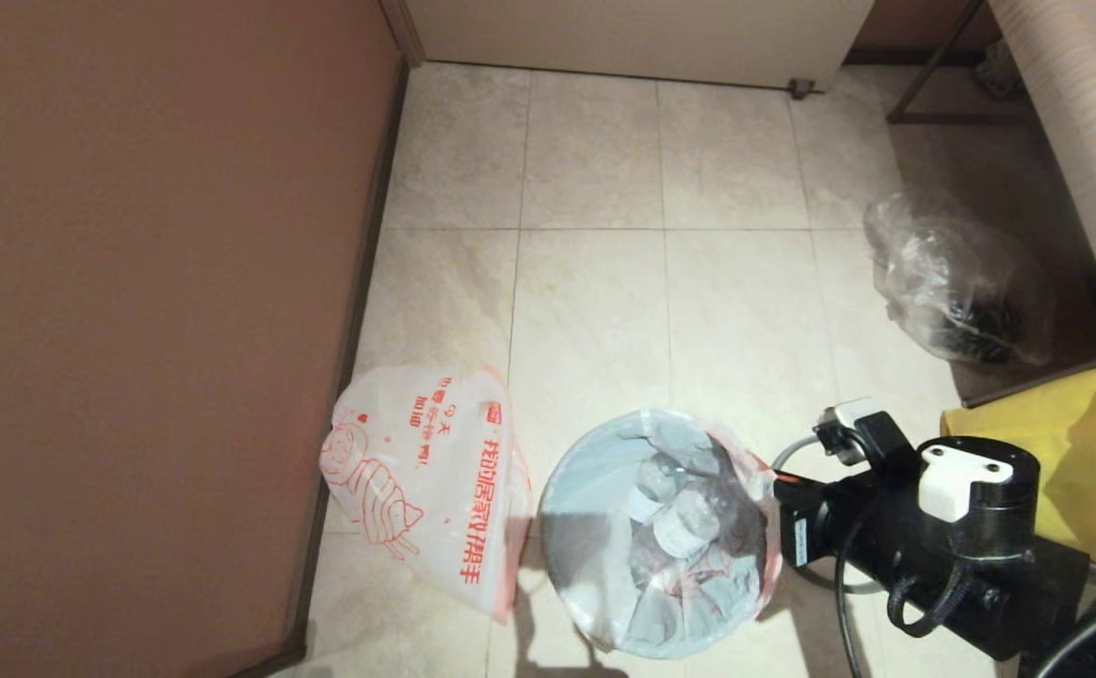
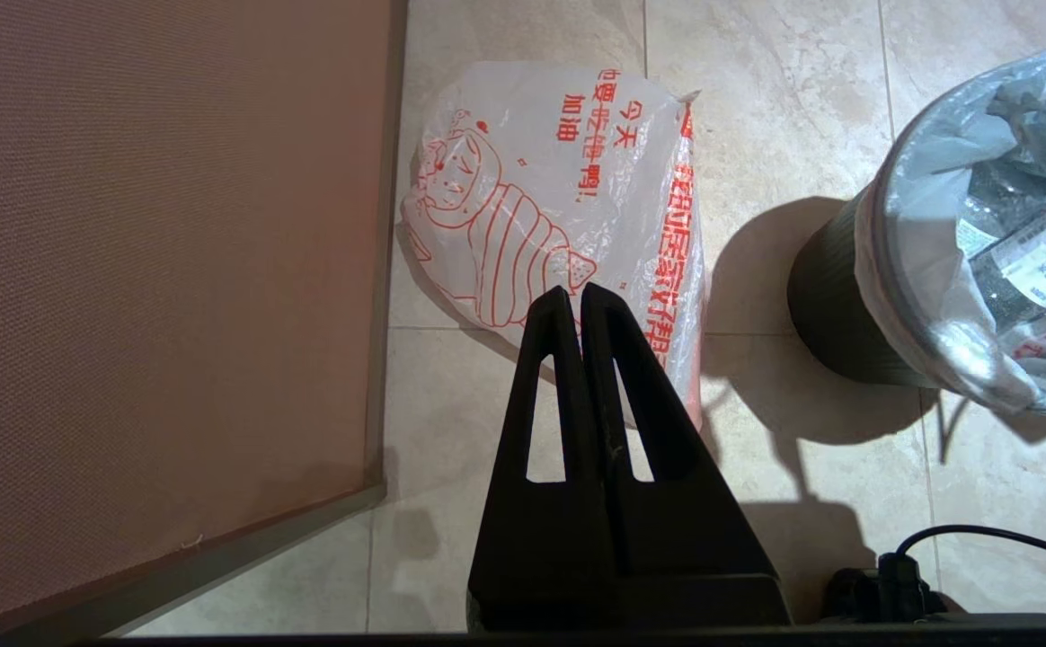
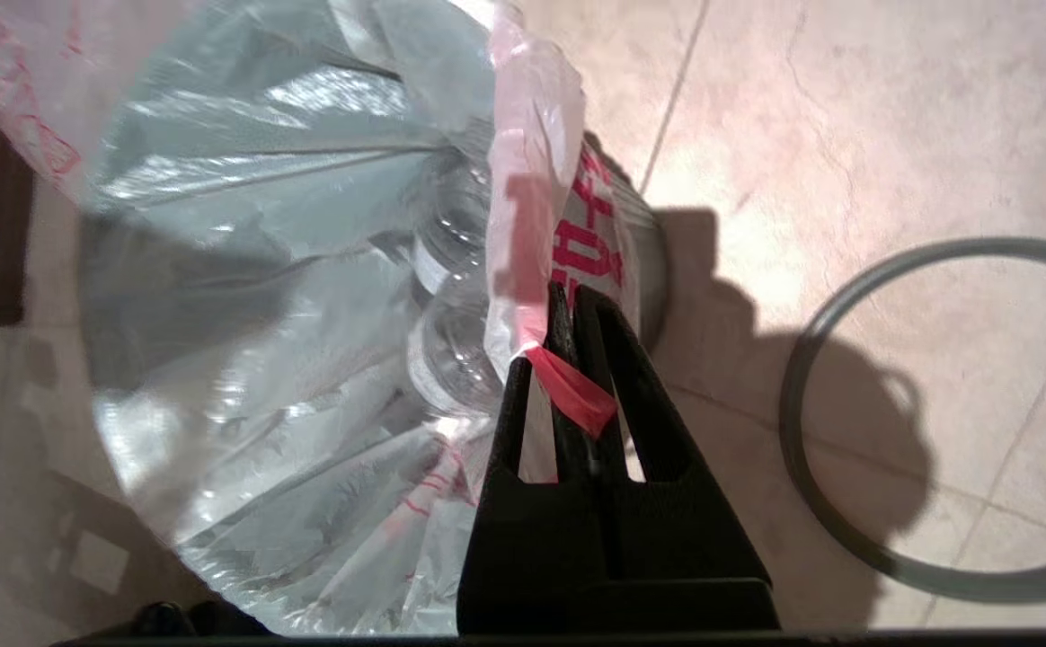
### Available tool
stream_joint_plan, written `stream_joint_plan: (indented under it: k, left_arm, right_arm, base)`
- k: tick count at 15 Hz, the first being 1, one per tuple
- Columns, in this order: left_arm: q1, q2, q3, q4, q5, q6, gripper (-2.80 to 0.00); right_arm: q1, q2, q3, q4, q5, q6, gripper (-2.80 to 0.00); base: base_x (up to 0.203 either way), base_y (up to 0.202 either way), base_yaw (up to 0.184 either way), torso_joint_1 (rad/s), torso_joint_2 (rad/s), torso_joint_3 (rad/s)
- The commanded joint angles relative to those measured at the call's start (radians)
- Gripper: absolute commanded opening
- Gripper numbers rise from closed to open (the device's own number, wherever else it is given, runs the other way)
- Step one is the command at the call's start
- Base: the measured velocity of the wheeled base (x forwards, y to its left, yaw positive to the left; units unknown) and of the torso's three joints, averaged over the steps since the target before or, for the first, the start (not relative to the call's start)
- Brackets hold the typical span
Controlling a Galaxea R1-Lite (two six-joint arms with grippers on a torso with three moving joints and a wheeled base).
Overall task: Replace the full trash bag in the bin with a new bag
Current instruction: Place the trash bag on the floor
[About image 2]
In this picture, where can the grey round trash bin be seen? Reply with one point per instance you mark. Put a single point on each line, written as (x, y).
(833, 305)

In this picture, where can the white red-printed plastic bag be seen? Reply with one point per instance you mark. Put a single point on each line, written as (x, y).
(918, 225)
(559, 198)

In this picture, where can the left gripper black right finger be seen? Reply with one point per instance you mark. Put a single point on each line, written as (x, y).
(685, 539)

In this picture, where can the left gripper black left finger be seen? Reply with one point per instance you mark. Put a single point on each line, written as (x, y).
(541, 539)

